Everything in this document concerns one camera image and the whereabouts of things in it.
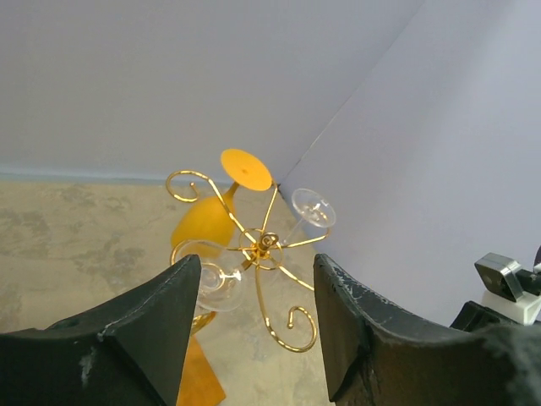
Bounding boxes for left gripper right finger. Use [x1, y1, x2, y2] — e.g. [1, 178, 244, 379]
[314, 254, 540, 405]

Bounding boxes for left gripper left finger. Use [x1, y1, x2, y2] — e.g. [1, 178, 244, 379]
[1, 255, 201, 405]

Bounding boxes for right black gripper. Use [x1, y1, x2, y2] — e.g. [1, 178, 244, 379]
[450, 301, 518, 330]

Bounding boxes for clear wine glass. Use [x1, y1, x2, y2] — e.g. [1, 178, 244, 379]
[170, 240, 245, 312]
[281, 188, 336, 246]

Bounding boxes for yellow plastic wine glass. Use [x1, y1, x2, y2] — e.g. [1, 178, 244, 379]
[166, 148, 273, 248]

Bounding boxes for gold wire wine glass rack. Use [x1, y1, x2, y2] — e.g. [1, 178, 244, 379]
[164, 168, 333, 406]

